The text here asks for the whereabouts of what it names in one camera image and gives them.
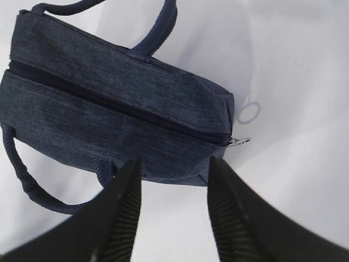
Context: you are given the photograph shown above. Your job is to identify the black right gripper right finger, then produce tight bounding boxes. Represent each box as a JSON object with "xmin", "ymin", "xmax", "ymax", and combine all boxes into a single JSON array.
[{"xmin": 207, "ymin": 157, "xmax": 348, "ymax": 261}]

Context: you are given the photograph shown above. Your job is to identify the dark navy insulated lunch bag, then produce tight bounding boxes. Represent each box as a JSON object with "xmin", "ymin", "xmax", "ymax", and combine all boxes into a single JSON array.
[{"xmin": 1, "ymin": 1, "xmax": 248, "ymax": 214}]

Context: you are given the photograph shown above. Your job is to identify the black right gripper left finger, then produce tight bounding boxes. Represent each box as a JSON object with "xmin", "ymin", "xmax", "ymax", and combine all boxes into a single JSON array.
[{"xmin": 1, "ymin": 158, "xmax": 141, "ymax": 261}]

